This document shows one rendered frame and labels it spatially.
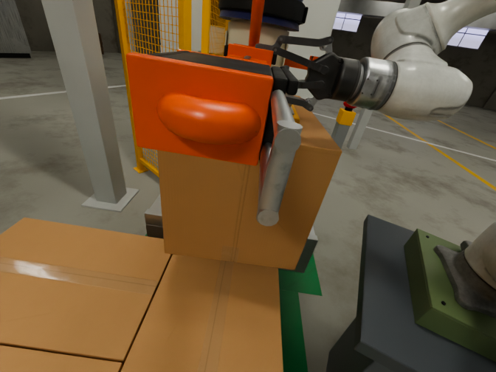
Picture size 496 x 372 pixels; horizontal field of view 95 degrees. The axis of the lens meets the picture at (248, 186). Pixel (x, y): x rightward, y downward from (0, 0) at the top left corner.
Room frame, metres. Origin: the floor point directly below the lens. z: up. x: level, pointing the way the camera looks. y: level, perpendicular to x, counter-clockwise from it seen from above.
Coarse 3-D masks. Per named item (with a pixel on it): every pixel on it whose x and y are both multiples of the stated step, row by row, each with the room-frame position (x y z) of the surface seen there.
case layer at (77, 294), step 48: (0, 240) 0.48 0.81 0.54; (48, 240) 0.51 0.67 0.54; (96, 240) 0.55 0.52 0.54; (144, 240) 0.58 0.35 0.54; (0, 288) 0.33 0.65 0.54; (48, 288) 0.35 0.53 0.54; (96, 288) 0.37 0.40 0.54; (144, 288) 0.40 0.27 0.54; (192, 288) 0.43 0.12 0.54; (240, 288) 0.45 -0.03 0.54; (0, 336) 0.22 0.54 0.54; (48, 336) 0.23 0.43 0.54; (96, 336) 0.25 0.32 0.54; (144, 336) 0.27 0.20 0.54; (192, 336) 0.29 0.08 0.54; (240, 336) 0.31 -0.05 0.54
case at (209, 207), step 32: (320, 128) 0.61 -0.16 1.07; (160, 160) 0.44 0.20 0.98; (192, 160) 0.45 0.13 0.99; (320, 160) 0.46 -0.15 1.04; (160, 192) 0.44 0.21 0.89; (192, 192) 0.45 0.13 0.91; (224, 192) 0.45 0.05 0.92; (256, 192) 0.46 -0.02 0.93; (288, 192) 0.46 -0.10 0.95; (320, 192) 0.46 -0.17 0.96; (192, 224) 0.45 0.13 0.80; (224, 224) 0.45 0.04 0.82; (256, 224) 0.45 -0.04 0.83; (288, 224) 0.46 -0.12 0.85; (192, 256) 0.45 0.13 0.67; (224, 256) 0.45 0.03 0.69; (256, 256) 0.45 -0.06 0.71; (288, 256) 0.46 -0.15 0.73
